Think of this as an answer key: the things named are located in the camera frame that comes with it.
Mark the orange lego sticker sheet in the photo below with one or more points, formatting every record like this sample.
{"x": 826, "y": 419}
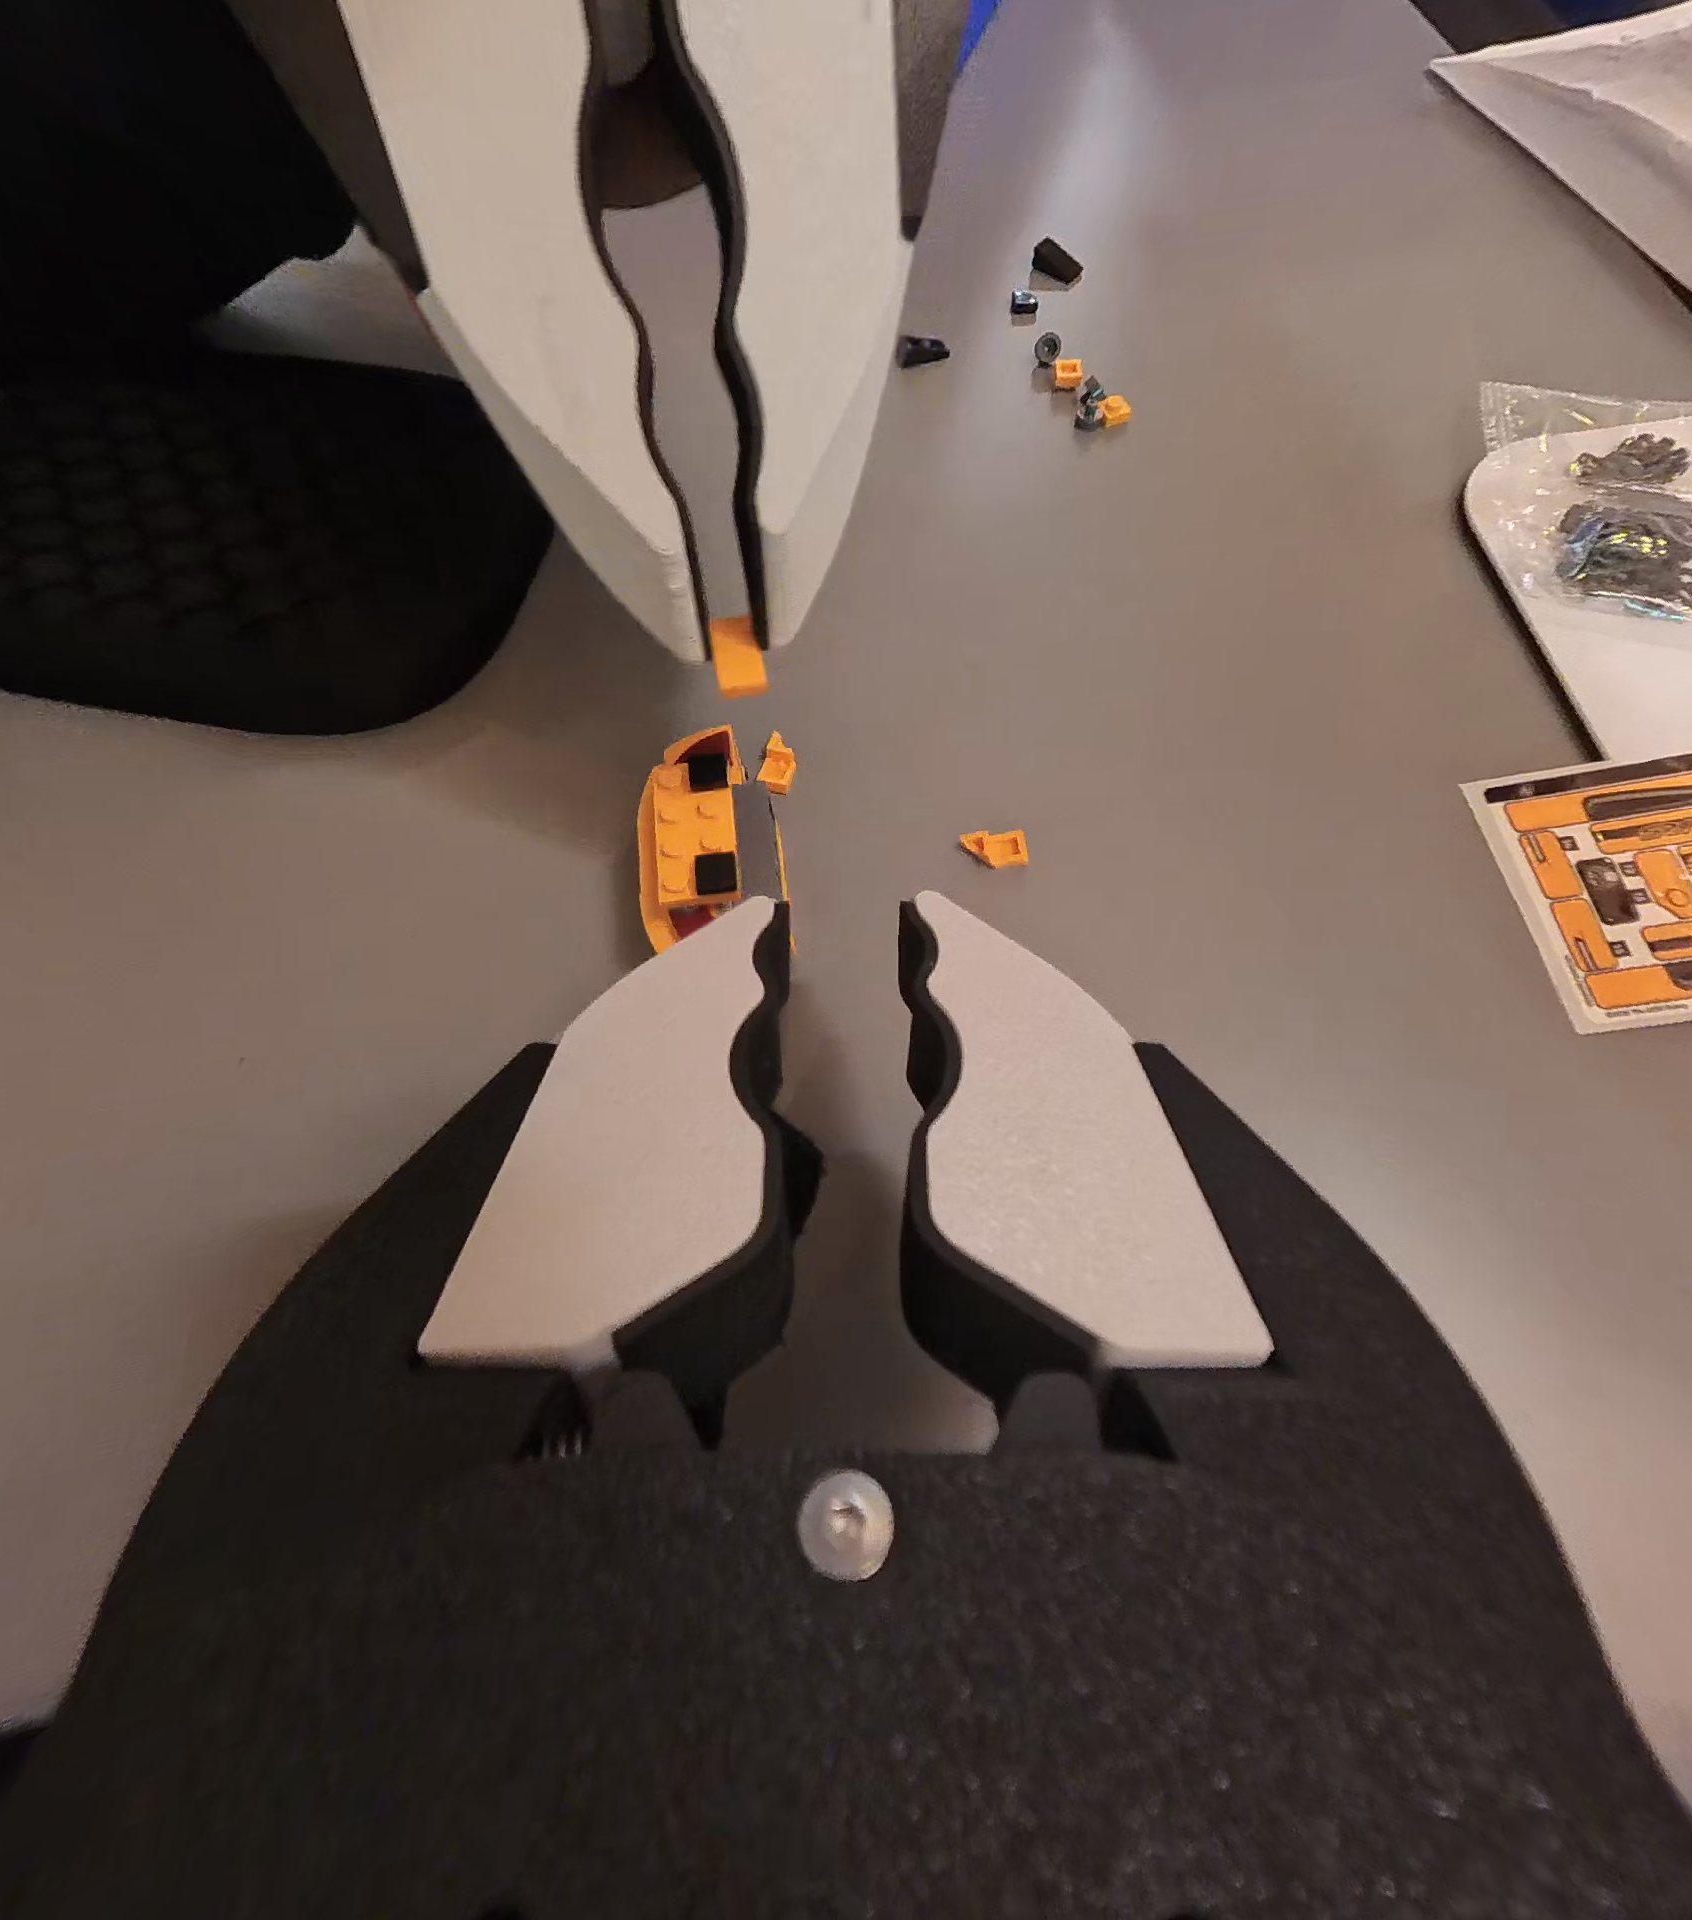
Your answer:
{"x": 1657, "y": 884}

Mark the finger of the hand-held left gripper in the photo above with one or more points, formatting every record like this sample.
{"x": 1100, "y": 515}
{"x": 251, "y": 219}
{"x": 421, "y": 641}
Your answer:
{"x": 500, "y": 224}
{"x": 831, "y": 224}

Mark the black mesh seat cushion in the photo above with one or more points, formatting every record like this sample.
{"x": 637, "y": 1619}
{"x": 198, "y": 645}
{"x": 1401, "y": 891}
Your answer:
{"x": 217, "y": 554}

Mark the white paper bag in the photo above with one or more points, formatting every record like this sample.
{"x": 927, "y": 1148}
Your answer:
{"x": 1671, "y": 135}

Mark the small grey lego piece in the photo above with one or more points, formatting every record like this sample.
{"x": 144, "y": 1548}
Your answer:
{"x": 1088, "y": 408}

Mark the orange lego wheel arch assembly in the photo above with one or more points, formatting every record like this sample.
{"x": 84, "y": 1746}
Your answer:
{"x": 689, "y": 840}

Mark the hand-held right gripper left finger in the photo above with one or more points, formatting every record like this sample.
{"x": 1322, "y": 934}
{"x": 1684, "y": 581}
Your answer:
{"x": 607, "y": 1171}

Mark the orange lego clip plate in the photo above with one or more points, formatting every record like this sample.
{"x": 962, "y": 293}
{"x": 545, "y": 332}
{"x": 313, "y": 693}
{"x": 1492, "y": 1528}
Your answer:
{"x": 999, "y": 849}

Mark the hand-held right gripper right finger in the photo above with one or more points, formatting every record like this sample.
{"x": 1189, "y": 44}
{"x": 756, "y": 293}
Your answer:
{"x": 1070, "y": 1185}

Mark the small orange lego piece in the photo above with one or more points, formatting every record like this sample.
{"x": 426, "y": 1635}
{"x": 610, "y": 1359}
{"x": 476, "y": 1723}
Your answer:
{"x": 779, "y": 765}

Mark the small orange lego slope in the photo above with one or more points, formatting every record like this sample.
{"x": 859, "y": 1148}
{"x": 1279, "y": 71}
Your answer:
{"x": 736, "y": 660}

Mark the clear bag of dark pieces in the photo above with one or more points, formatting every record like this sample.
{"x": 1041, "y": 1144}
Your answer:
{"x": 1626, "y": 525}

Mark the black lego slope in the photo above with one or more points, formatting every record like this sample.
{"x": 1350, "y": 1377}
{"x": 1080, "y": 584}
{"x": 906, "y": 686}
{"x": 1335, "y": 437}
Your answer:
{"x": 1056, "y": 265}
{"x": 921, "y": 352}

